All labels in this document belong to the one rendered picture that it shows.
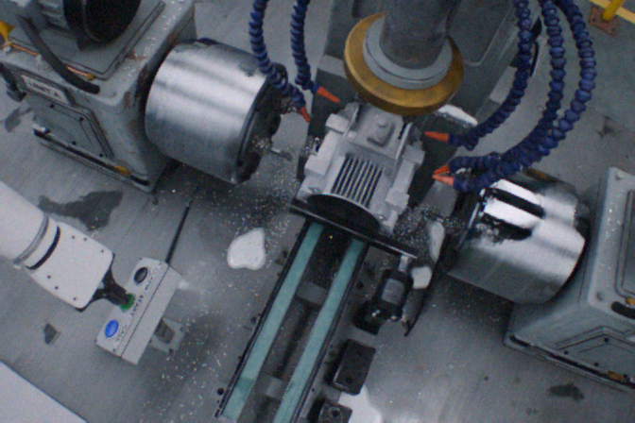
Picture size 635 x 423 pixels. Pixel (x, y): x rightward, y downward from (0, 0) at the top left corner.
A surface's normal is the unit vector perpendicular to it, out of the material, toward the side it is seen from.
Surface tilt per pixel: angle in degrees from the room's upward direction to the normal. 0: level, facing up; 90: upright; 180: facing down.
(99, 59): 0
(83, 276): 51
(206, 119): 39
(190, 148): 73
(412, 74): 0
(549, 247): 32
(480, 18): 90
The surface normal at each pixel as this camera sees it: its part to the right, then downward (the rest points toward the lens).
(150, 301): 0.78, 0.04
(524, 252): -0.20, 0.25
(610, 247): 0.09, -0.43
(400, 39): -0.65, 0.65
